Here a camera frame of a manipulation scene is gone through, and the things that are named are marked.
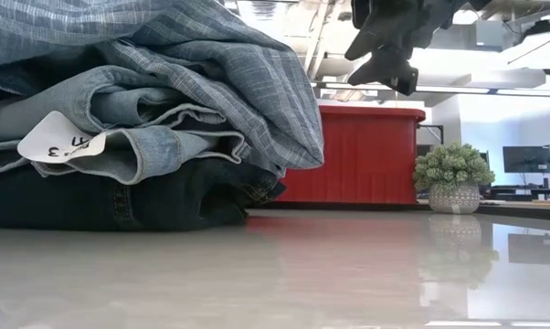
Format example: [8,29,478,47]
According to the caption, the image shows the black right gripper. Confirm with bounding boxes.
[344,0,461,98]

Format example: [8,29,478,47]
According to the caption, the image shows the blue striped shirt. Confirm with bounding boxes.
[0,0,325,171]

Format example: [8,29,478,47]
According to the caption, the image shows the dark navy jeans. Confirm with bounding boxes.
[0,157,288,232]

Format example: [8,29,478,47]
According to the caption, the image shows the red plastic laundry bin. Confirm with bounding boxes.
[274,105,427,206]

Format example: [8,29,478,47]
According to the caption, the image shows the long ceiling light bar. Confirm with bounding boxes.
[496,89,550,98]
[416,85,491,95]
[311,81,352,91]

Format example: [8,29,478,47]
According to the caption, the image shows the green artificial plant in pot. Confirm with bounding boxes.
[413,142,496,215]

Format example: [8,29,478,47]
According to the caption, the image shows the dark computer monitor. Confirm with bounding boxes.
[502,145,550,174]

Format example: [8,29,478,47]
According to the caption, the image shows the white paper tag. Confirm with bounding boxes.
[16,110,108,165]

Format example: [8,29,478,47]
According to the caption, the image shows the ribbed silver air duct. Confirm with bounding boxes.
[249,0,279,19]

